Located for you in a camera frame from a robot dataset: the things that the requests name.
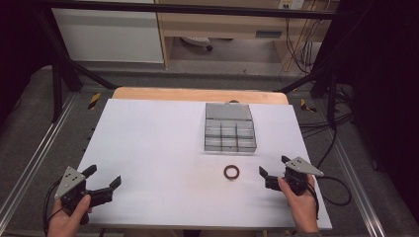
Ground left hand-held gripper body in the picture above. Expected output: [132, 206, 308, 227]
[53, 166, 100, 226]

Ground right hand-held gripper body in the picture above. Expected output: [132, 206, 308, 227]
[284, 156, 325, 197]

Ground brown ring bracelet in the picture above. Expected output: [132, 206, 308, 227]
[222, 164, 241, 181]

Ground clear plastic compartment box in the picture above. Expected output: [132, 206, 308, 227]
[204, 102, 258, 154]

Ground person's right hand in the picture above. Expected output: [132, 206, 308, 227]
[277, 174, 321, 235]

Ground person's left hand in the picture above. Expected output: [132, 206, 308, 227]
[46, 194, 93, 237]

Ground white table cover board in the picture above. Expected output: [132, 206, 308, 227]
[77, 98, 333, 231]

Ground yellow black tape strip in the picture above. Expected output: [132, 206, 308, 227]
[299, 98, 318, 114]
[87, 92, 102, 112]

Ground wooden table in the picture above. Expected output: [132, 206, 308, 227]
[111, 86, 291, 106]

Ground black curtain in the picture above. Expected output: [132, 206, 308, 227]
[0, 0, 55, 123]
[337, 0, 419, 215]

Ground white cabinet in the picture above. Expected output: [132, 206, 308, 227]
[51, 7, 165, 64]

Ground white office chair base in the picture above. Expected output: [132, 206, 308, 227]
[180, 36, 212, 47]

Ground light wooden desk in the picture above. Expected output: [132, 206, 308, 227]
[154, 0, 341, 73]

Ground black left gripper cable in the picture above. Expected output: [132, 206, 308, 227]
[42, 180, 64, 237]

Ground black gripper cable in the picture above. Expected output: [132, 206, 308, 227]
[309, 175, 353, 221]
[42, 180, 64, 237]

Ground aluminium floor rail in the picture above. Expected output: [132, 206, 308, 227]
[0, 93, 79, 225]
[331, 136, 387, 237]

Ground black floor cables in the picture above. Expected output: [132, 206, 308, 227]
[297, 82, 356, 169]

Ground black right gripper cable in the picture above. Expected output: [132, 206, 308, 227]
[309, 175, 353, 221]

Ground hanging black cable bundle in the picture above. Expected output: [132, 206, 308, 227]
[284, 15, 326, 76]

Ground wall power outlet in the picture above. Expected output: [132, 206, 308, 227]
[278, 0, 306, 11]

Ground black metal frame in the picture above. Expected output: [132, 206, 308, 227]
[33, 0, 375, 123]

